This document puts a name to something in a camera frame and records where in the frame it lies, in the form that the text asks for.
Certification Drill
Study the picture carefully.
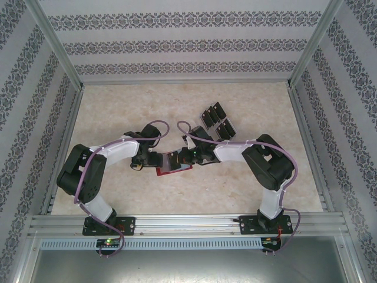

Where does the grey slotted cable duct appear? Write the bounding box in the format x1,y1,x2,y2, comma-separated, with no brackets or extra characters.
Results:
39,237,263,250

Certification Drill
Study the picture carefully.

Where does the red card holder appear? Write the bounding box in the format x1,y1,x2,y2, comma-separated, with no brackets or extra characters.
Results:
155,149,194,177

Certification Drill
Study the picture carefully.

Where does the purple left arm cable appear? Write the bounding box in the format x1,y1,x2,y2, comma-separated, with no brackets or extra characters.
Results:
73,120,170,258

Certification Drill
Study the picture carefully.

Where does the aluminium lower frame post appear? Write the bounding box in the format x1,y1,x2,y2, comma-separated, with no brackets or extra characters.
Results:
338,232,369,283
11,232,41,283

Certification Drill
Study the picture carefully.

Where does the aluminium side rail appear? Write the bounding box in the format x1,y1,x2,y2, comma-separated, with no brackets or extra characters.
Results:
41,84,87,216
287,84,335,213

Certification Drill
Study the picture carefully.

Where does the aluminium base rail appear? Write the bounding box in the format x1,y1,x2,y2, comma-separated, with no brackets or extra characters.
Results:
28,214,348,237

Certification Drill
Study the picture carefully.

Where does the grey metal sheet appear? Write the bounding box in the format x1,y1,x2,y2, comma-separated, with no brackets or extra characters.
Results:
29,249,360,283

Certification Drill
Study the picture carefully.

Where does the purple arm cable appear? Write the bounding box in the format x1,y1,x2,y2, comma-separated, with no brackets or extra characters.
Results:
176,120,302,255
73,120,170,258

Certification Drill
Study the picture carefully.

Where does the aluminium frame post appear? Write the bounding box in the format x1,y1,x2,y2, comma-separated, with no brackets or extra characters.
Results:
11,232,41,283
338,232,369,283
25,0,85,91
287,0,345,89

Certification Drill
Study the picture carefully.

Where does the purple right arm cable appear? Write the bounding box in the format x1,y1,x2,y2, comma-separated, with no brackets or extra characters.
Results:
176,120,302,255

